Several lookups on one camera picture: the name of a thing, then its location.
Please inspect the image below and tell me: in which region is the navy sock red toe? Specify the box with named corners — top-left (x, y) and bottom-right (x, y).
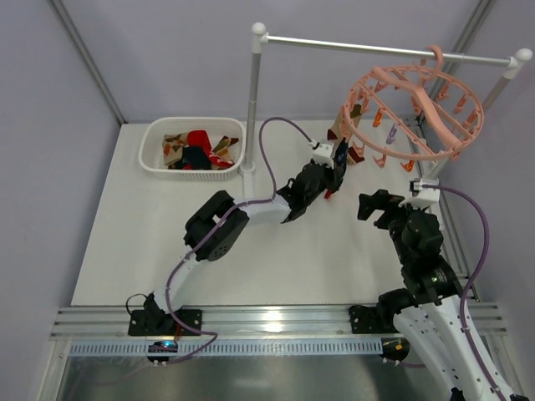
top-left (324, 138), bottom-right (349, 200)

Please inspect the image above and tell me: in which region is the beige striped ribbed sock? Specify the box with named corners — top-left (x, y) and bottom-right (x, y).
top-left (327, 107), bottom-right (364, 165)

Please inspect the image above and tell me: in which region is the pink round clip hanger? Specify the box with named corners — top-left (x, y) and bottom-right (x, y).
top-left (341, 45), bottom-right (485, 169)

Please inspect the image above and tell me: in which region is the navy sock beige toe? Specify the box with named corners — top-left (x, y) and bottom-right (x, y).
top-left (169, 146), bottom-right (211, 170)

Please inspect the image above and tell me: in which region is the beige orange argyle sock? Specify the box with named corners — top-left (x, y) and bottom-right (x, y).
top-left (162, 132), bottom-right (188, 169)

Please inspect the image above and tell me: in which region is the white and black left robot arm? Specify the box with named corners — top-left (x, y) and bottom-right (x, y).
top-left (132, 160), bottom-right (346, 335)

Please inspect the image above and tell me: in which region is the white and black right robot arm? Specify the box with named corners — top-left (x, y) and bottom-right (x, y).
top-left (357, 190), bottom-right (524, 400)

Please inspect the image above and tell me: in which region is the silver white clothes rack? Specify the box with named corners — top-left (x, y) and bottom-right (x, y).
top-left (240, 23), bottom-right (532, 198)

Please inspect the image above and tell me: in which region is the white perforated plastic basket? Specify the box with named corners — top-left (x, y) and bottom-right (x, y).
top-left (138, 117), bottom-right (246, 181)

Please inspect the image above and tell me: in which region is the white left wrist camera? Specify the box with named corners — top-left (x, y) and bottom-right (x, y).
top-left (309, 140), bottom-right (334, 168)

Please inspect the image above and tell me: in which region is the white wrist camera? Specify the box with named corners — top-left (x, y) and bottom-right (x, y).
top-left (400, 178), bottom-right (440, 210)
top-left (309, 140), bottom-right (334, 168)

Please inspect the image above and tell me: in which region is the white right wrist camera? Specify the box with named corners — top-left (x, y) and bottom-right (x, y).
top-left (400, 178), bottom-right (440, 210)

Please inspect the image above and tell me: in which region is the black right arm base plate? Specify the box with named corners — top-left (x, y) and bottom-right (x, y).
top-left (348, 305), bottom-right (399, 334)

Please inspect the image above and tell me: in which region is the grey slotted cable duct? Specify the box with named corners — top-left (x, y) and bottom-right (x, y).
top-left (69, 338), bottom-right (384, 358)

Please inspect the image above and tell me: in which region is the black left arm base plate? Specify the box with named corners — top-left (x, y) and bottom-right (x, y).
top-left (128, 309), bottom-right (202, 337)

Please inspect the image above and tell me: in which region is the aluminium mounting rail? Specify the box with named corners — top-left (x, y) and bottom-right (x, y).
top-left (50, 302), bottom-right (509, 340)

